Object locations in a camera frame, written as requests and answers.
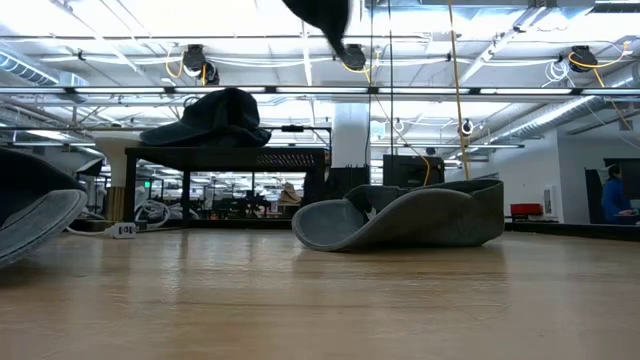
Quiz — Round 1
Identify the blue denim baseball cap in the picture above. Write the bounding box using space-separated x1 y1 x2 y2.
139 87 273 149

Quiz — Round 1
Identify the grey washed baseball cap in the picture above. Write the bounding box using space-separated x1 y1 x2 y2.
291 178 506 253
0 146 90 270

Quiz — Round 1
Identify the black equipment box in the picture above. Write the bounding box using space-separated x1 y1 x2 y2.
324 166 371 202
382 153 446 189

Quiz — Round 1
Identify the black perforated metal stand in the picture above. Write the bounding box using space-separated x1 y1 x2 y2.
123 146 329 230

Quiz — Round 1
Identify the long light strip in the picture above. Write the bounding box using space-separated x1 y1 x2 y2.
0 85 640 97

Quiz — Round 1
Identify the white round-top stand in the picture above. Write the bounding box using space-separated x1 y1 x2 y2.
93 135 145 223

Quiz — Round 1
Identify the red box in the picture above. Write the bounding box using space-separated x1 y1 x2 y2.
509 202 545 220

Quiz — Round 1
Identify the person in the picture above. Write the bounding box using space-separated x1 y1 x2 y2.
600 164 640 226

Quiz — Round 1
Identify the black hanging cable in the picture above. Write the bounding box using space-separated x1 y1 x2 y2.
387 0 395 157

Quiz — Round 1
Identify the yellow extension cable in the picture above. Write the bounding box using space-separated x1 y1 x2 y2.
446 0 472 182

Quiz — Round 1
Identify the silver ventilation duct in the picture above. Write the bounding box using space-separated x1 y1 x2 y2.
492 62 640 147

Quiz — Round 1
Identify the white wall box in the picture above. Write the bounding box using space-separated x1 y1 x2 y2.
542 184 557 218

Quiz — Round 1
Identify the white power strip with cable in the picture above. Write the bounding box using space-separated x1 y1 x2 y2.
64 198 174 241

